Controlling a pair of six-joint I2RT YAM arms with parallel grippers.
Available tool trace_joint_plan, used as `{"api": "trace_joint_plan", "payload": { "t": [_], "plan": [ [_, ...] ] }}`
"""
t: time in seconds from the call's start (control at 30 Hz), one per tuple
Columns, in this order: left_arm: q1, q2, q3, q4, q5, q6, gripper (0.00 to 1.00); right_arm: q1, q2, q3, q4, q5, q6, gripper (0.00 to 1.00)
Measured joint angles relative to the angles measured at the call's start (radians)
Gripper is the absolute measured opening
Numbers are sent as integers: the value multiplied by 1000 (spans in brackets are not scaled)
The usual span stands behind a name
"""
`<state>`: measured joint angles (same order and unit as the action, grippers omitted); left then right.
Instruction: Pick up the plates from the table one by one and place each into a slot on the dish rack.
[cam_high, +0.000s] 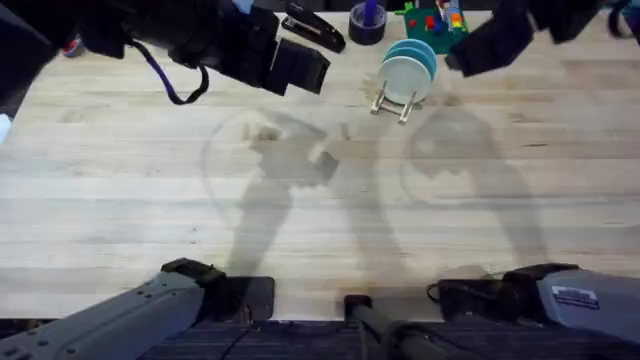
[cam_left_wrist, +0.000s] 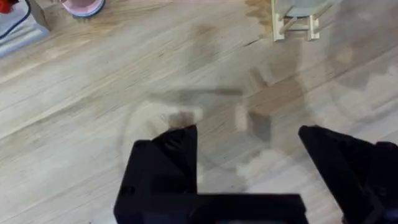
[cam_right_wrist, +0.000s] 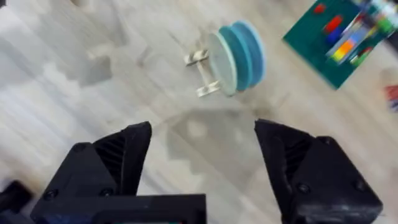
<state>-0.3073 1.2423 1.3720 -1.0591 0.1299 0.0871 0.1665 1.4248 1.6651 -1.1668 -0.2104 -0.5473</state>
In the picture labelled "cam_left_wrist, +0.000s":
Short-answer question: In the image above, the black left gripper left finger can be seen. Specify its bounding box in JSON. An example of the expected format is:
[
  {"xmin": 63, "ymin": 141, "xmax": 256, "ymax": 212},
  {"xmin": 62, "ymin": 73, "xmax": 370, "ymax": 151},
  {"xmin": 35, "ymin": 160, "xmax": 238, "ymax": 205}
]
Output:
[{"xmin": 113, "ymin": 124, "xmax": 198, "ymax": 223}]

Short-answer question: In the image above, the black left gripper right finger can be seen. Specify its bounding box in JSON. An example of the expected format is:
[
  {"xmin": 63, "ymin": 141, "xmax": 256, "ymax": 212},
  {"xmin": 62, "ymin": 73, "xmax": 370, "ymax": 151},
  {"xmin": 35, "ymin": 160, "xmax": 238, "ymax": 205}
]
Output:
[{"xmin": 298, "ymin": 125, "xmax": 398, "ymax": 224}]

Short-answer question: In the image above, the small wooden peg rack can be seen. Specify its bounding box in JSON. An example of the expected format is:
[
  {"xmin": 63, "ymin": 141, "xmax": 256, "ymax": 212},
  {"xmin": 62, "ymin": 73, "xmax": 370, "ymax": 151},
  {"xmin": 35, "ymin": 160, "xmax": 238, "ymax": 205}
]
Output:
[{"xmin": 271, "ymin": 0, "xmax": 330, "ymax": 42}]

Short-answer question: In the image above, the pink plate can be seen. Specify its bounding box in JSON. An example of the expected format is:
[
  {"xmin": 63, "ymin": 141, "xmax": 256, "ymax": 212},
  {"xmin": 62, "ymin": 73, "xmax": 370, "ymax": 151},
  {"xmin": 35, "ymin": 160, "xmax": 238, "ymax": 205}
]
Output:
[{"xmin": 61, "ymin": 0, "xmax": 106, "ymax": 17}]

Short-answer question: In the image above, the cardboard box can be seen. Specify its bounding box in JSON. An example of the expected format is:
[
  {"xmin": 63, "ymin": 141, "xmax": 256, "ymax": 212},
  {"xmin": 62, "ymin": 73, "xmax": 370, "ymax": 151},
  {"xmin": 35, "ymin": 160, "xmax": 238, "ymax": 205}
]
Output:
[{"xmin": 29, "ymin": 0, "xmax": 68, "ymax": 31}]

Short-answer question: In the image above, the white flat board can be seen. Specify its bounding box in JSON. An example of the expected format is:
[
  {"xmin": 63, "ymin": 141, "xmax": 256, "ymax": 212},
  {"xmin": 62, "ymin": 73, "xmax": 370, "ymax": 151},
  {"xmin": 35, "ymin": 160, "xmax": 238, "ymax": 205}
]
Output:
[{"xmin": 0, "ymin": 0, "xmax": 50, "ymax": 58}]

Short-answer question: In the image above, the red tool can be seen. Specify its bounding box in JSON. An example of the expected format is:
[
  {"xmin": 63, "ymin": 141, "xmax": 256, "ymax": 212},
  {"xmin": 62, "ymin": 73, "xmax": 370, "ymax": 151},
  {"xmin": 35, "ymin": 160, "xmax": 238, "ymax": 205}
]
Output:
[{"xmin": 0, "ymin": 0, "xmax": 19, "ymax": 15}]

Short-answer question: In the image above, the black cable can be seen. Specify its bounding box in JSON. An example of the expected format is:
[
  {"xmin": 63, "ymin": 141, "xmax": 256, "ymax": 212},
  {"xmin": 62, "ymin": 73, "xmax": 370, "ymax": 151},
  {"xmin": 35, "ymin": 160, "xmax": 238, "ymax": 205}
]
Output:
[{"xmin": 0, "ymin": 0, "xmax": 32, "ymax": 40}]

